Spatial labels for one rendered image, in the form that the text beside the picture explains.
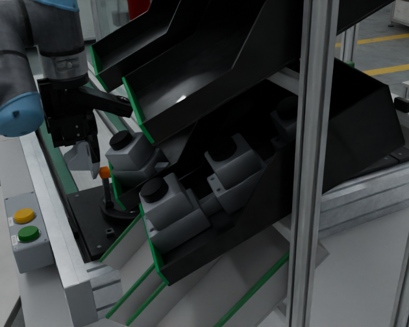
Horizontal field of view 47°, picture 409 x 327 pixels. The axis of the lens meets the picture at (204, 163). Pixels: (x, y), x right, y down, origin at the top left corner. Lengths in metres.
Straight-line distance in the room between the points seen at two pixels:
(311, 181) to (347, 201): 0.65
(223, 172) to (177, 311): 0.26
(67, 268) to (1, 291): 0.20
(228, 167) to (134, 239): 0.34
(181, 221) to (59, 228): 0.55
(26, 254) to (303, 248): 0.64
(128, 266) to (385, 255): 0.55
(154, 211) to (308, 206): 0.15
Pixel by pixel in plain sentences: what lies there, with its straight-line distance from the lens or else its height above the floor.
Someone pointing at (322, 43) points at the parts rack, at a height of 1.43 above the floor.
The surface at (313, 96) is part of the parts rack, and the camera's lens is 0.40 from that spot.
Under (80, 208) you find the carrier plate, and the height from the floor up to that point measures 0.97.
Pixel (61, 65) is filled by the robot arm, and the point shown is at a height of 1.30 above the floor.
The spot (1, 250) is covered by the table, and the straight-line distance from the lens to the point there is 1.18.
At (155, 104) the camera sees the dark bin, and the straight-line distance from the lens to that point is 0.47.
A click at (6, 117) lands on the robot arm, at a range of 0.71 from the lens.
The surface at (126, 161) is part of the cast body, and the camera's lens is 0.60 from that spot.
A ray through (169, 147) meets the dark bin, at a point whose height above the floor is 1.23.
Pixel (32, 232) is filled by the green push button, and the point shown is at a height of 0.97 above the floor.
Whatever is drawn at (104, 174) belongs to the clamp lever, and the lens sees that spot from 0.95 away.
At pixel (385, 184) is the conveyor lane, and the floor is 0.95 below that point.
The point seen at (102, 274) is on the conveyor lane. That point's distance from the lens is 0.87.
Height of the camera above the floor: 1.53
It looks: 29 degrees down
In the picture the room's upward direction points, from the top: 3 degrees counter-clockwise
